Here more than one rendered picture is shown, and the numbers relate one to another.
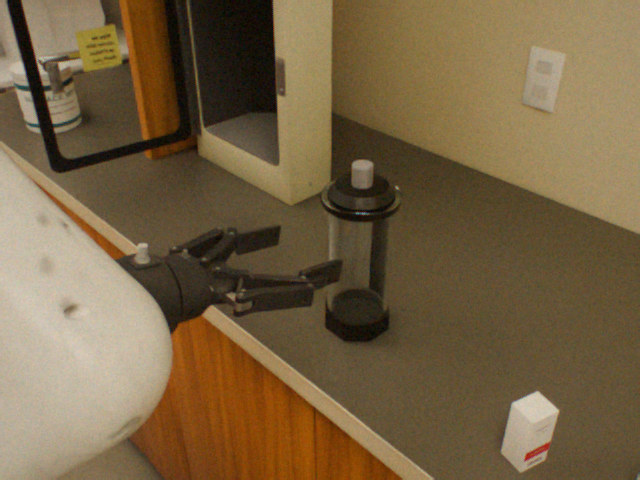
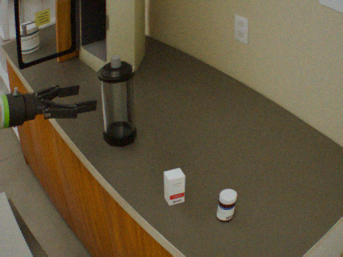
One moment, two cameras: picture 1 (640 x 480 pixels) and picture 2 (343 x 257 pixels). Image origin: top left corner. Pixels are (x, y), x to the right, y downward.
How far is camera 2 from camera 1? 0.41 m
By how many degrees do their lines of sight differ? 6
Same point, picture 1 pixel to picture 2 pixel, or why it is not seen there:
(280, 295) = (61, 112)
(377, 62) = (174, 16)
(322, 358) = (97, 152)
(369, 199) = (115, 72)
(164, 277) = (20, 100)
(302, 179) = not seen: hidden behind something
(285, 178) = not seen: hidden behind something
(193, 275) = (31, 101)
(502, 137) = (230, 54)
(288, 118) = (110, 39)
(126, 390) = not seen: outside the picture
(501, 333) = (191, 148)
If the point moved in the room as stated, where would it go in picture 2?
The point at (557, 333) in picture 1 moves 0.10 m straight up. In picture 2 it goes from (220, 150) to (223, 120)
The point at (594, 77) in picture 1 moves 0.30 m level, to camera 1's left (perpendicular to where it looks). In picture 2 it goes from (260, 30) to (180, 22)
